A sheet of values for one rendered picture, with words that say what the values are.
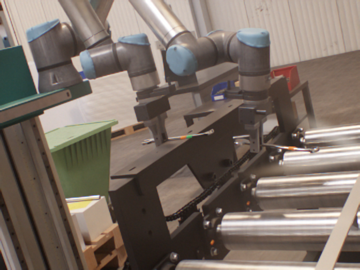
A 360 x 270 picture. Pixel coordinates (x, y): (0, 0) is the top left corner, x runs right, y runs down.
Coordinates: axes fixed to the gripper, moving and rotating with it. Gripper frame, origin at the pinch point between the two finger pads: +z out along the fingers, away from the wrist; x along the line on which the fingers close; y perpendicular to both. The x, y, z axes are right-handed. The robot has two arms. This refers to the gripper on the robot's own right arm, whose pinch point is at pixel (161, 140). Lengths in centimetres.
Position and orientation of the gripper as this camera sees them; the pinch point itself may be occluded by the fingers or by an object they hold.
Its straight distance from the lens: 166.7
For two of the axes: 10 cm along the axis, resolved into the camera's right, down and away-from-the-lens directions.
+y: -8.3, 1.1, 5.4
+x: -4.9, 3.1, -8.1
